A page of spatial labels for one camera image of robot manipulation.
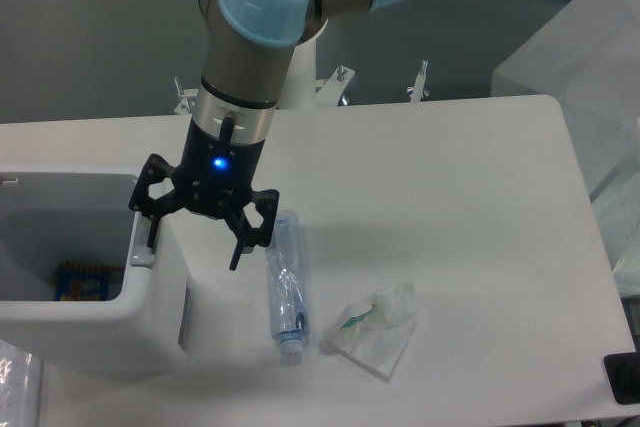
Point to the black device at table edge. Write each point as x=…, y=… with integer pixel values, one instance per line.
x=622, y=370

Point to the translucent plastic covered box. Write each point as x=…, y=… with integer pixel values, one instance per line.
x=587, y=58

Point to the white push-top trash can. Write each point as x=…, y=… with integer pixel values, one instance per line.
x=52, y=213

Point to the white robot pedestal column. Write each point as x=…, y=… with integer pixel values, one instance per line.
x=299, y=88

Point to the blue snack packet in bin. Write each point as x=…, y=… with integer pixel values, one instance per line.
x=75, y=281

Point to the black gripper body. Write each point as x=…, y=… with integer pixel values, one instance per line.
x=211, y=170

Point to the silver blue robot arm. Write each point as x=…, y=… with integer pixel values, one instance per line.
x=252, y=43

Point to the crumpled white paper wrapper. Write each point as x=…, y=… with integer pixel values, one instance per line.
x=374, y=333

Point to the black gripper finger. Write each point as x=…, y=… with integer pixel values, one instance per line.
x=155, y=170
x=231, y=207

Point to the clear plastic sheet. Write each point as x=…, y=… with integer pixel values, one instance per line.
x=21, y=380

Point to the clear crushed plastic bottle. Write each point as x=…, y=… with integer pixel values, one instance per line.
x=286, y=285

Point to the silver levelling bolt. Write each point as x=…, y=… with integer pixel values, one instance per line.
x=418, y=92

